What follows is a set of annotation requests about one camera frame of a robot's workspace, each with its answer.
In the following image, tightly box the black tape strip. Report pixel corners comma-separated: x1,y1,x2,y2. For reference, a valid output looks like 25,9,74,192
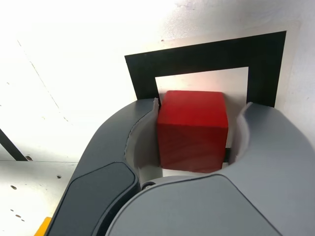
0,128,29,162

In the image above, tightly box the yellow cube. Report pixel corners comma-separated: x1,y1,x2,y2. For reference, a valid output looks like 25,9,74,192
34,217,52,236

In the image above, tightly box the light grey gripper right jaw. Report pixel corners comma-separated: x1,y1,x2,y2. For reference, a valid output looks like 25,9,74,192
103,101,315,236

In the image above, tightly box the red cube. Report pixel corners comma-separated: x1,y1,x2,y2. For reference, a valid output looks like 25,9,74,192
157,90,229,174

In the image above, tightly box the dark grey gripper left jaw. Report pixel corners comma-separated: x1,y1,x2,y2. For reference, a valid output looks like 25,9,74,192
45,97,164,236

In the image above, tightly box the black tape square outline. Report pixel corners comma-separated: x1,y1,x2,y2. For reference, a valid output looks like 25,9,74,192
124,30,287,163

